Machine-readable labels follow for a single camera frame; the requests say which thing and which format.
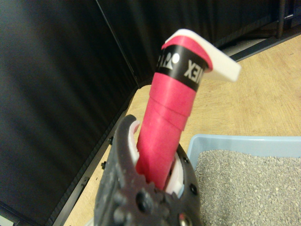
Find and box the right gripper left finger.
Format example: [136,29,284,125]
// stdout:
[94,114,170,226]

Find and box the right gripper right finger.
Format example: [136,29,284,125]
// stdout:
[164,145,203,226]

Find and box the white scoop with red handle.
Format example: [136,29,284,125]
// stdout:
[135,28,242,190]

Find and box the blue litter tray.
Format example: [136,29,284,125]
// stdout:
[181,134,301,226]

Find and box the curtain stand pole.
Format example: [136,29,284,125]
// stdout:
[276,0,290,40]

